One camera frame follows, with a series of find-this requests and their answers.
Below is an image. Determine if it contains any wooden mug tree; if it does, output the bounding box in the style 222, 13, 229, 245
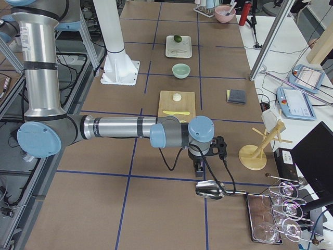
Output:
238, 119, 292, 171

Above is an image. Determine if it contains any black camera tripod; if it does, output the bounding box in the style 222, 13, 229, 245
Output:
246, 0, 262, 49

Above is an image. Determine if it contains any mint green bowl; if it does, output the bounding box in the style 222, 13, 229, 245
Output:
172, 63, 191, 79

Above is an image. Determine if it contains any white wire cup rack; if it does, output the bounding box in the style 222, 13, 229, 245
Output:
193, 5, 215, 18

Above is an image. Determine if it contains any white bear tray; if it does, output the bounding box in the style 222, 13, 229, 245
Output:
165, 35, 193, 58

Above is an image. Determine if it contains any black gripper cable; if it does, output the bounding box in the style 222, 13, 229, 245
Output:
158, 135, 261, 196

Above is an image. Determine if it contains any black monitor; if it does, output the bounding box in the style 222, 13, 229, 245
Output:
291, 122, 332, 194

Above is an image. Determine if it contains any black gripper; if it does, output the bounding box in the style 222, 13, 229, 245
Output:
188, 145, 214, 178

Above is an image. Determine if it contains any wooden cutting board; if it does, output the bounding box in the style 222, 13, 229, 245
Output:
158, 91, 196, 122

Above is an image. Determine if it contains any wine glass rack tray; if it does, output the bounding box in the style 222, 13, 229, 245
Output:
246, 177, 314, 245

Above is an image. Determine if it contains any grey folded cloth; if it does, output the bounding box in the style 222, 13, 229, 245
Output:
229, 89, 247, 104

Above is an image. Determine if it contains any blue teach pendant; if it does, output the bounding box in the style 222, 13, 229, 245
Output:
276, 87, 317, 121
289, 64, 326, 94

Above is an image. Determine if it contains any red bottle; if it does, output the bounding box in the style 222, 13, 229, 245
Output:
238, 1, 252, 26

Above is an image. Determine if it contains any aluminium frame post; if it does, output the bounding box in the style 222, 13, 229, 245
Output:
249, 0, 295, 81

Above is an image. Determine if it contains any yellow sponge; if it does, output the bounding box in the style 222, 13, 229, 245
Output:
226, 89, 230, 102

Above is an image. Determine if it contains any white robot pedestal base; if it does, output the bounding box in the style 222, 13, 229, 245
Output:
93, 0, 140, 86

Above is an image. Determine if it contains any metal scoop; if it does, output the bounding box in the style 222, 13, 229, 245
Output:
195, 180, 247, 200

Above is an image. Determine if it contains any blue teach pendant near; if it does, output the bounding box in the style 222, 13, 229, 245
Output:
276, 87, 317, 121

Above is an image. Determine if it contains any light blue cup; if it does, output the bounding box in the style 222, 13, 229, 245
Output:
206, 0, 215, 9

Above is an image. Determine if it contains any pink mixing bowl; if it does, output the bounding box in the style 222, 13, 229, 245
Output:
214, 5, 236, 23

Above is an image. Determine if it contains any blue teach pendant far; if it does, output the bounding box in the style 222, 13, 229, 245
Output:
289, 64, 326, 94

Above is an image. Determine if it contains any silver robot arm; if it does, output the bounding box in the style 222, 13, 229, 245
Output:
9, 1, 214, 174

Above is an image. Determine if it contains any yellow plastic knife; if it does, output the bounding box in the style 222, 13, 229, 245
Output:
162, 110, 190, 116

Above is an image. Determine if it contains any green avocado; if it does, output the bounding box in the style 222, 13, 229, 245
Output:
173, 35, 182, 43

